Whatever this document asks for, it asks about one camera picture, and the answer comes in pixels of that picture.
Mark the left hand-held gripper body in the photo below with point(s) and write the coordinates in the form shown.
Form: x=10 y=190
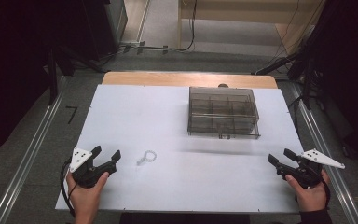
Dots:
x=85 y=174

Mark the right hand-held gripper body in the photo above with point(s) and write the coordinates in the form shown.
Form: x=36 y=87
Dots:
x=307 y=175

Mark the clear plastic compartment box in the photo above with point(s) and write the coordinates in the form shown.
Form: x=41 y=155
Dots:
x=223 y=113

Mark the person's right hand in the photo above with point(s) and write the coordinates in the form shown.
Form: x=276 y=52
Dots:
x=312 y=197

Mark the person's left hand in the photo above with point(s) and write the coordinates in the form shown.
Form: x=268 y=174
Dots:
x=85 y=199

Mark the white table board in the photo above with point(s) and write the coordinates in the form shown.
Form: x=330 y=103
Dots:
x=143 y=124

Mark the black stand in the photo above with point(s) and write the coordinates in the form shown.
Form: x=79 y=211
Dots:
x=304 y=67
x=60 y=68

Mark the wooden table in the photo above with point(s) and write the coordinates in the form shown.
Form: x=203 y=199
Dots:
x=167 y=79

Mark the black cabinet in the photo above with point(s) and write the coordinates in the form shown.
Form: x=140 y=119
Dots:
x=105 y=26

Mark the light wooden furniture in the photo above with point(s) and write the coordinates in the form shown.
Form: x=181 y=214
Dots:
x=245 y=21

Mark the metal floor rail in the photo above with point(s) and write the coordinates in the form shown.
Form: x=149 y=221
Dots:
x=28 y=152
x=326 y=149

